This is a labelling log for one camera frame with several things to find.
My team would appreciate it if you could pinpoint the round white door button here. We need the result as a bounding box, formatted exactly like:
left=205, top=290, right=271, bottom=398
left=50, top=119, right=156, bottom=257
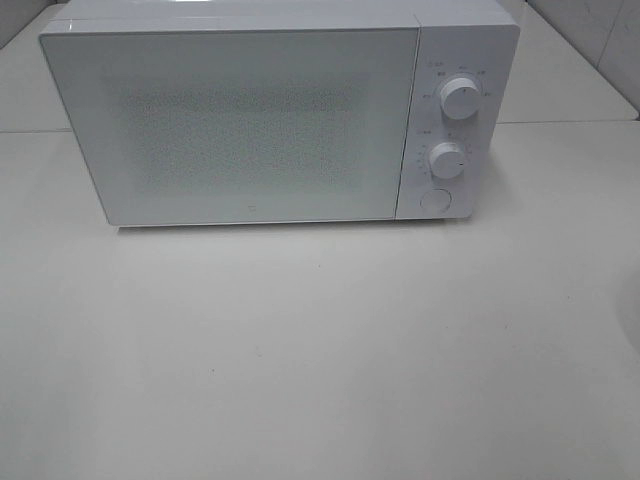
left=420, top=188, right=452, bottom=216

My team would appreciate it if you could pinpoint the white microwave door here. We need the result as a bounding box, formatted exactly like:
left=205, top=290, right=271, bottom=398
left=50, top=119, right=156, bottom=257
left=41, top=29, right=418, bottom=227

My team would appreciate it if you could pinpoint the lower white timer knob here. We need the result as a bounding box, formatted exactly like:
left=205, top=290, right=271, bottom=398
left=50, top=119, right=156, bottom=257
left=428, top=142, right=467, bottom=180

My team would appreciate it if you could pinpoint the upper white power knob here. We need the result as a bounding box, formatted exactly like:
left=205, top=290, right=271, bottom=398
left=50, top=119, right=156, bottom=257
left=438, top=75, right=482, bottom=120

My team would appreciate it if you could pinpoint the white microwave oven body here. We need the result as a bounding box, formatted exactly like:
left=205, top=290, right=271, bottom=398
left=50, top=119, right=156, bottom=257
left=39, top=1, right=520, bottom=225

